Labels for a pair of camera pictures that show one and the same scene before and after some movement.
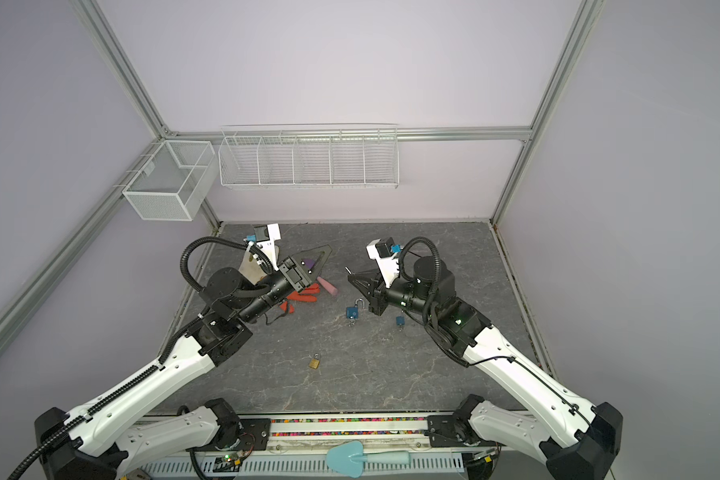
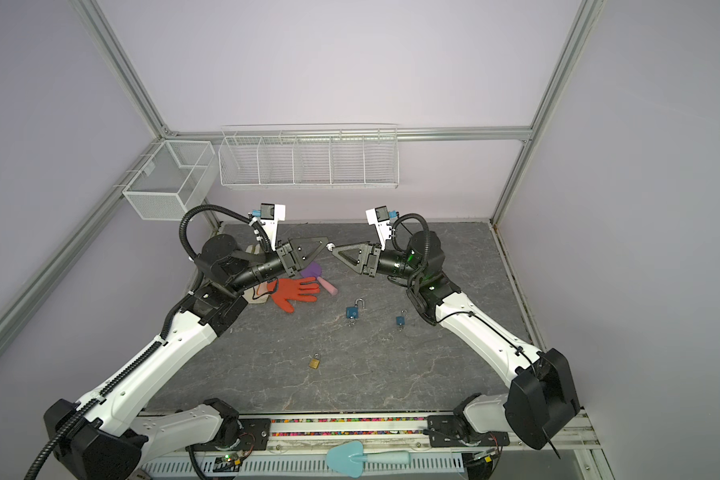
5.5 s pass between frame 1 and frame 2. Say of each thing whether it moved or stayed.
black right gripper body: moved
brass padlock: stayed
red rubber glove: stayed
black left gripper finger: moved
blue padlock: stayed
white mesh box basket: stayed
